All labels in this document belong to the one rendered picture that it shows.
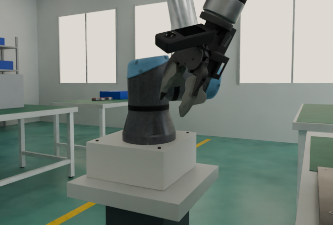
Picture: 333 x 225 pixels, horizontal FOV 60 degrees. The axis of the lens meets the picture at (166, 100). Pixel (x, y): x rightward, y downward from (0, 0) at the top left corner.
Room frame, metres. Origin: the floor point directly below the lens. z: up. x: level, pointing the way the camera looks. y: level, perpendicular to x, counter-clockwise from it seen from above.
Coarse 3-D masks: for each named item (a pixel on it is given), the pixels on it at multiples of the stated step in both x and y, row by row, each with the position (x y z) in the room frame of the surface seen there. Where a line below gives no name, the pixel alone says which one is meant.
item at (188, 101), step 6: (192, 78) 0.58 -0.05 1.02; (186, 84) 0.59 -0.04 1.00; (192, 84) 0.58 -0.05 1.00; (186, 90) 0.59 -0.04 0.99; (192, 90) 0.58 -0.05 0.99; (186, 96) 0.58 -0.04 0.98; (192, 96) 0.58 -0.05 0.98; (198, 96) 0.60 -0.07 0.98; (204, 96) 0.61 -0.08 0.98; (186, 102) 0.58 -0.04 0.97; (192, 102) 0.58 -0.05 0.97; (198, 102) 0.61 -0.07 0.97; (180, 108) 0.59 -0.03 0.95; (186, 108) 0.59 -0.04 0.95; (180, 114) 0.60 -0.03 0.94
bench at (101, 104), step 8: (56, 104) 3.75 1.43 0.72; (64, 104) 3.68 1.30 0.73; (72, 104) 3.62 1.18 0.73; (80, 104) 3.56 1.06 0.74; (88, 104) 3.50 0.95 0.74; (96, 104) 3.45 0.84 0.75; (104, 104) 3.43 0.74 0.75; (112, 104) 3.57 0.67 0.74; (120, 104) 3.72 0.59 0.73; (104, 112) 3.48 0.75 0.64; (56, 120) 3.81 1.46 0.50; (104, 120) 3.48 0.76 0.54; (56, 128) 3.81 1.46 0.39; (104, 128) 3.48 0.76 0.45; (56, 136) 3.81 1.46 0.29; (56, 144) 3.81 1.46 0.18; (64, 144) 3.74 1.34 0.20; (56, 152) 3.80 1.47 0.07
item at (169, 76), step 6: (174, 66) 0.62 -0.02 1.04; (168, 72) 0.63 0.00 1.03; (174, 72) 0.62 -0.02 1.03; (180, 72) 0.63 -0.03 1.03; (168, 78) 0.63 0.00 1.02; (174, 78) 0.64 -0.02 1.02; (180, 78) 0.66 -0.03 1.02; (162, 84) 0.64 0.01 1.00; (168, 84) 0.64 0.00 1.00; (174, 84) 0.66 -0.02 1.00; (180, 84) 0.68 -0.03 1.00; (162, 90) 0.64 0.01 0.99; (162, 96) 0.65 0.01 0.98
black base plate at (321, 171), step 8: (320, 168) 0.79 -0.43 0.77; (328, 168) 0.79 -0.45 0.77; (320, 176) 0.72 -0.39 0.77; (328, 176) 0.72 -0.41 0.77; (320, 184) 0.66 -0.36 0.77; (328, 184) 0.66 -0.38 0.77; (320, 192) 0.61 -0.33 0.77; (328, 192) 0.61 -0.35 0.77; (320, 200) 0.57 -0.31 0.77; (328, 200) 0.57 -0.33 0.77; (320, 208) 0.53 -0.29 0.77; (328, 208) 0.53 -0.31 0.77; (320, 216) 0.50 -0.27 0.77; (328, 216) 0.50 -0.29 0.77; (320, 224) 0.47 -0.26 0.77; (328, 224) 0.47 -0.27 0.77
